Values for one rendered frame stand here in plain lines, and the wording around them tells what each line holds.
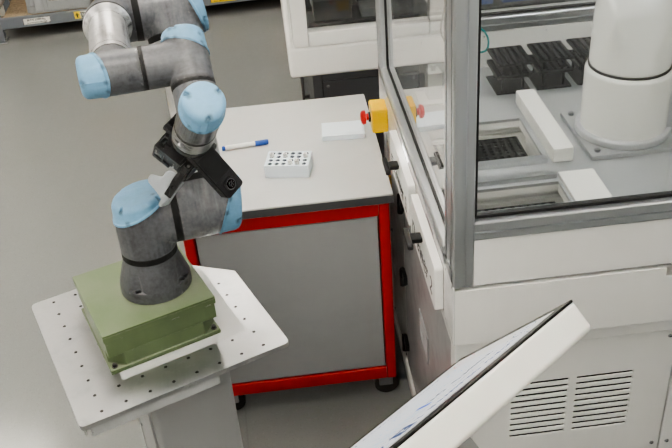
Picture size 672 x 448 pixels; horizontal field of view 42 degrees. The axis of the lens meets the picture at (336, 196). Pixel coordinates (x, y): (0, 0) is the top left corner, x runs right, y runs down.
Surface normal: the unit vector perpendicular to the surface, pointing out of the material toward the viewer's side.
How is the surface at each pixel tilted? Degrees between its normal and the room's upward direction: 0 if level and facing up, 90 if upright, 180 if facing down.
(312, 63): 90
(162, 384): 0
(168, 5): 57
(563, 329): 40
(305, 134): 0
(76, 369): 0
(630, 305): 90
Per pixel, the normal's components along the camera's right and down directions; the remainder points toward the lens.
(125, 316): -0.07, -0.85
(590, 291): 0.10, 0.53
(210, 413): 0.48, 0.44
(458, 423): 0.39, -0.42
